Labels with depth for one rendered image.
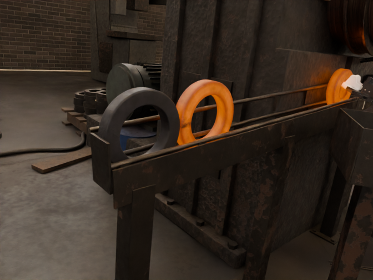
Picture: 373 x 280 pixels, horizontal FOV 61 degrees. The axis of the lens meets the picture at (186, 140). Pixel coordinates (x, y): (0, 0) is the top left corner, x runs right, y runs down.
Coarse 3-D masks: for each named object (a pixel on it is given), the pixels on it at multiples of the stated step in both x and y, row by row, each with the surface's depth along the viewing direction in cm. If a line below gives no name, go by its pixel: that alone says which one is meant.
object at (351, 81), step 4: (352, 76) 119; (348, 80) 120; (352, 80) 119; (344, 84) 121; (348, 84) 120; (352, 84) 119; (356, 84) 118; (344, 88) 121; (356, 88) 118; (360, 88) 117
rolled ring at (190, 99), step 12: (192, 84) 74; (204, 84) 73; (216, 84) 76; (180, 96) 73; (192, 96) 72; (204, 96) 74; (216, 96) 78; (228, 96) 80; (180, 108) 72; (192, 108) 73; (228, 108) 82; (180, 120) 72; (216, 120) 84; (228, 120) 83; (180, 132) 73; (216, 132) 82
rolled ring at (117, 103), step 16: (128, 96) 61; (144, 96) 63; (160, 96) 66; (112, 112) 60; (128, 112) 62; (160, 112) 69; (176, 112) 70; (112, 128) 60; (176, 128) 71; (112, 144) 61; (160, 144) 71; (112, 160) 62
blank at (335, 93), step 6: (336, 72) 121; (342, 72) 119; (348, 72) 122; (330, 78) 121; (336, 78) 119; (342, 78) 120; (348, 78) 124; (330, 84) 120; (336, 84) 119; (330, 90) 120; (336, 90) 120; (342, 90) 127; (330, 96) 121; (336, 96) 121; (342, 96) 126; (348, 96) 128; (330, 102) 122
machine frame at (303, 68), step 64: (192, 0) 136; (256, 0) 108; (320, 0) 118; (192, 64) 141; (256, 64) 115; (320, 64) 121; (192, 128) 145; (192, 192) 147; (256, 192) 123; (320, 192) 158
